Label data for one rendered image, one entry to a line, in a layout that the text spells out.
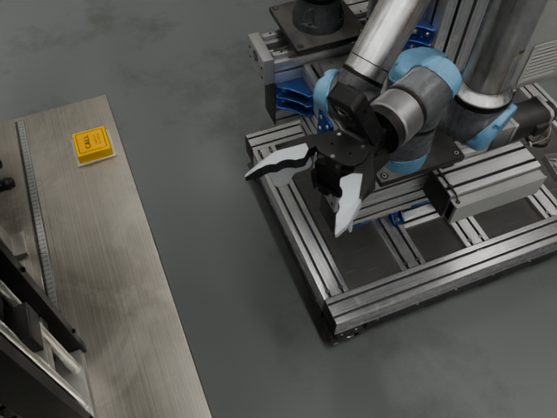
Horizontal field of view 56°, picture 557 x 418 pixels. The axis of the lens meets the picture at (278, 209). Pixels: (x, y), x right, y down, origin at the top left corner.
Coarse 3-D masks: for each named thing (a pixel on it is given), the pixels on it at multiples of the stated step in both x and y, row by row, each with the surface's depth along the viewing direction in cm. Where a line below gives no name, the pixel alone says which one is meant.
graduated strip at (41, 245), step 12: (24, 132) 116; (24, 144) 114; (24, 156) 112; (24, 168) 110; (24, 180) 109; (36, 192) 107; (36, 204) 105; (36, 216) 103; (36, 228) 102; (36, 240) 100; (36, 252) 99; (48, 252) 99; (48, 264) 97; (48, 276) 96; (48, 288) 95; (60, 312) 92
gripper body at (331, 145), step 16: (384, 112) 71; (384, 128) 72; (400, 128) 71; (320, 144) 69; (336, 144) 68; (352, 144) 68; (368, 144) 68; (384, 144) 74; (400, 144) 73; (320, 160) 68; (336, 160) 67; (352, 160) 66; (384, 160) 75; (320, 176) 72; (336, 176) 69; (336, 192) 71; (368, 192) 73
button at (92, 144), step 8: (96, 128) 114; (104, 128) 114; (72, 136) 113; (80, 136) 113; (88, 136) 113; (96, 136) 113; (104, 136) 113; (80, 144) 111; (88, 144) 111; (96, 144) 111; (104, 144) 111; (80, 152) 110; (88, 152) 110; (96, 152) 110; (104, 152) 111; (112, 152) 112; (80, 160) 110; (88, 160) 111
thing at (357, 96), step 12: (336, 84) 63; (336, 96) 62; (348, 96) 61; (360, 96) 61; (336, 108) 63; (348, 108) 61; (360, 108) 61; (348, 120) 66; (360, 120) 63; (372, 120) 66; (360, 132) 68; (372, 132) 67; (372, 144) 70
